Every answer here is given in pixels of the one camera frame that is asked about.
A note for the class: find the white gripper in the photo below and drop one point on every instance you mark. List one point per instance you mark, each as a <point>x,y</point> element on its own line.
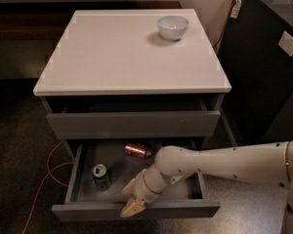
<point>142,186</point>

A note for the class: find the green soda can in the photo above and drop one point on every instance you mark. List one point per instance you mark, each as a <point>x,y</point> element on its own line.
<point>100,174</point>

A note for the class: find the grey drawer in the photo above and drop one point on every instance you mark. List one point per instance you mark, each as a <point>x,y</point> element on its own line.
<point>131,117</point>
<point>85,202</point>

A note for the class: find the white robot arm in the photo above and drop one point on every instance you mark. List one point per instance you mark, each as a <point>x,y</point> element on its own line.
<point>268,164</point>

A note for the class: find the copper red soda can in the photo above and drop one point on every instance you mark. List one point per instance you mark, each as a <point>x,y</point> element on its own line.
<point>137,150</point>

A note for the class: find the grey top drawer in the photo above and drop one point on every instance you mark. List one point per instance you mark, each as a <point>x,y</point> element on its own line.
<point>131,117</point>

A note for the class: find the white-topped grey drawer cabinet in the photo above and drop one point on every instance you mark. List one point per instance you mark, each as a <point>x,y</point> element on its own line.
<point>121,53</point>

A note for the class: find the white ceramic bowl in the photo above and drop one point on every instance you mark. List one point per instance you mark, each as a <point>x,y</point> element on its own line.
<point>172,28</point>

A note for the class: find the black side cabinet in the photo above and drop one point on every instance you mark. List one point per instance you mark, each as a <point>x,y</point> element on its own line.
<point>260,103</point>

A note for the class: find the dark wooden bench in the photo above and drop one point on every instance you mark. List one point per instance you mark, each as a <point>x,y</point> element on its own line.
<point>47,21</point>

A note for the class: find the white square label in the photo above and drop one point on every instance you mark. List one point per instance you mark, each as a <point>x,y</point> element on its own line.
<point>286,43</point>

